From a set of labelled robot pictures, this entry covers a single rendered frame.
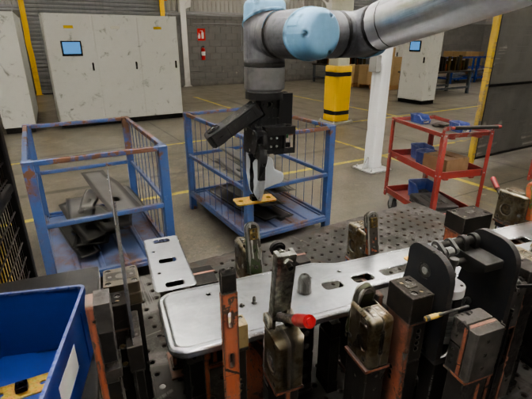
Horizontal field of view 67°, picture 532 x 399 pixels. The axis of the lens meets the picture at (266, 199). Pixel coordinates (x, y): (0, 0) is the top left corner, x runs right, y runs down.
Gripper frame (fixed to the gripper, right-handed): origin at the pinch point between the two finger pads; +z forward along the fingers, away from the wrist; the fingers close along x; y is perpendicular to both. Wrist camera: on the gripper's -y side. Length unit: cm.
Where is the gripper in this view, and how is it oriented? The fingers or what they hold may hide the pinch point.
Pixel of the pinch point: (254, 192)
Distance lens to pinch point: 81.6
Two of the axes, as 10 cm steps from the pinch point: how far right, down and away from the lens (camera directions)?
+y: 9.3, -1.3, 3.5
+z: -0.1, 9.3, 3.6
